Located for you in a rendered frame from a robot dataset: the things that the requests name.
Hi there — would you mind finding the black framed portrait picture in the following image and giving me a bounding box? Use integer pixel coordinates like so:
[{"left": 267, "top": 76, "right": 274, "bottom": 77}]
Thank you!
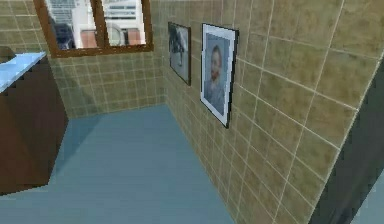
[{"left": 199, "top": 22, "right": 240, "bottom": 129}]

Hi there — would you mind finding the dark framed grey picture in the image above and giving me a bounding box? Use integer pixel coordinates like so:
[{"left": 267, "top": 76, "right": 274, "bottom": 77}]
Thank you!
[{"left": 167, "top": 21, "right": 192, "bottom": 87}]

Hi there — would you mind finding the brown framed window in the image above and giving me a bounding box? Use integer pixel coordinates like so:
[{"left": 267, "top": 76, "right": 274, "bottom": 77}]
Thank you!
[{"left": 32, "top": 0, "right": 155, "bottom": 59}]

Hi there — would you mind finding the dark brown cabinet pale top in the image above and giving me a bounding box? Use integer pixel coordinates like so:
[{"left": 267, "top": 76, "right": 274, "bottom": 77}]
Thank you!
[{"left": 0, "top": 45, "right": 70, "bottom": 197}]

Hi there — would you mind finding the dark grey door frame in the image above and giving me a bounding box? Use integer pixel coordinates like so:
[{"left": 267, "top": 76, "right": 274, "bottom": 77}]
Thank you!
[{"left": 307, "top": 55, "right": 384, "bottom": 224}]

